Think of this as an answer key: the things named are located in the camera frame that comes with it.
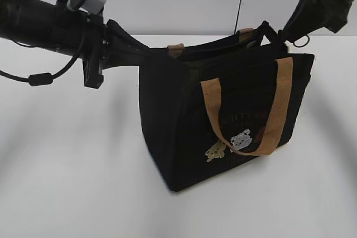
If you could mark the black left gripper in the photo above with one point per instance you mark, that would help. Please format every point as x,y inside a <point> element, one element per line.
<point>83,35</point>

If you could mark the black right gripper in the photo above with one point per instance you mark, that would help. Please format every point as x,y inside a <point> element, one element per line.
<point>304,18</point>

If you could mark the black canvas tote bag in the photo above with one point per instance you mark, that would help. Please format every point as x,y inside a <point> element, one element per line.
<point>209,108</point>

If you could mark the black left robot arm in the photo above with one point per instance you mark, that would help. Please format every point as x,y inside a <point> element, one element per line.
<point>29,23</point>

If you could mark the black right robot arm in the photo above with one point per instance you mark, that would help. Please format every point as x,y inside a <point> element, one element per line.
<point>320,17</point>

